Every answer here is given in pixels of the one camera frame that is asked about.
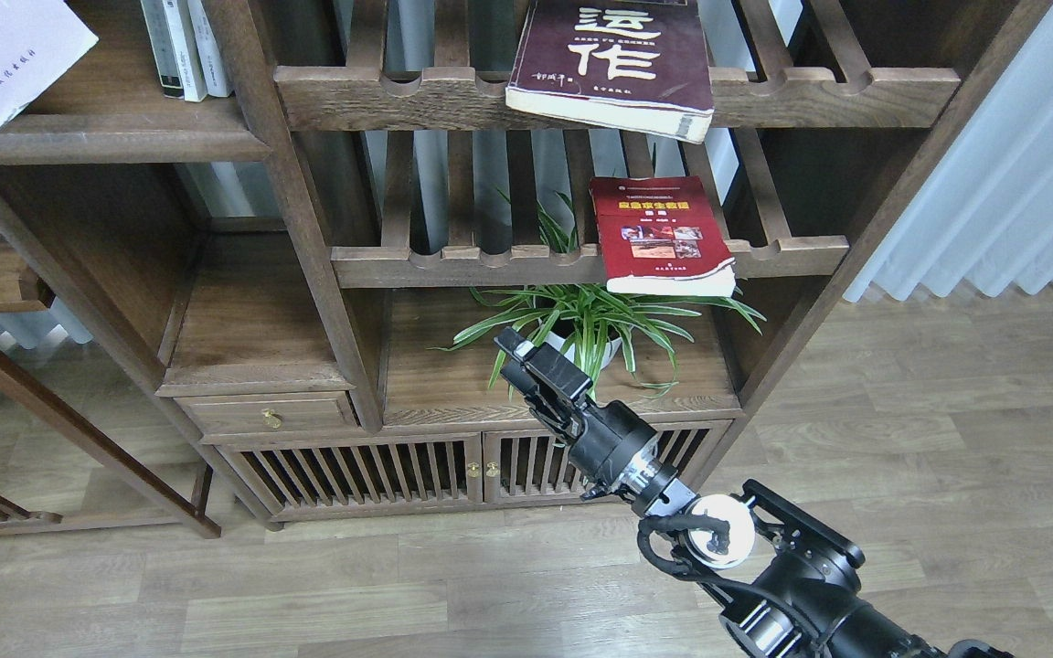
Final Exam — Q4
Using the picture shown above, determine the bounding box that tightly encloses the large maroon book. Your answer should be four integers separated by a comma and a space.
505, 1, 714, 144

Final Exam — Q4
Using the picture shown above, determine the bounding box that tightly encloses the dark wooden bookshelf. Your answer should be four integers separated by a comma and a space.
0, 1, 1050, 529

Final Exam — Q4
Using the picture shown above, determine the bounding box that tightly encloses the white plant pot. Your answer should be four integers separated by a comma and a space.
545, 332, 622, 378

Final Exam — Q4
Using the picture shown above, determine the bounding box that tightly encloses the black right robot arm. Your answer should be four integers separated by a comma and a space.
495, 328, 941, 657

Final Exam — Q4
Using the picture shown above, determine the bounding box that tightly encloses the red paperback book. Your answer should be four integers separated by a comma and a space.
590, 176, 736, 297

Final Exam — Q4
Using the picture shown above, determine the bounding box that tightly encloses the white pleated curtain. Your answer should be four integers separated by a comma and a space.
845, 7, 1053, 302

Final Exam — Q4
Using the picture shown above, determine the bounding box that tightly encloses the white upright book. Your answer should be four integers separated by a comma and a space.
141, 1, 207, 101
187, 0, 233, 99

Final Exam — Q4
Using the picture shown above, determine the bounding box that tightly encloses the wooden side furniture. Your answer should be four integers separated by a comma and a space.
0, 237, 221, 538

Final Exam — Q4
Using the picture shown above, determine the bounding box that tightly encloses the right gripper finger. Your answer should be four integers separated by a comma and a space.
494, 326, 590, 421

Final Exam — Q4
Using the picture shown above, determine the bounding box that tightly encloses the white upright book right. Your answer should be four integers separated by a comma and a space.
187, 0, 233, 99

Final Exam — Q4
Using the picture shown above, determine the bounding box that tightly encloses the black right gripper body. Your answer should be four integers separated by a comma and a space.
527, 384, 660, 499

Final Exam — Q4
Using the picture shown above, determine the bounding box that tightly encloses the brass drawer knob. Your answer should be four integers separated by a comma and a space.
261, 408, 283, 430

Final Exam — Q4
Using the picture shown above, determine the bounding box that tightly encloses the green spider plant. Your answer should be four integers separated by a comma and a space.
436, 187, 767, 399

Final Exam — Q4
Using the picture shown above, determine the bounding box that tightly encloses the white upright book left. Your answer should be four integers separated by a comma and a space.
141, 1, 207, 101

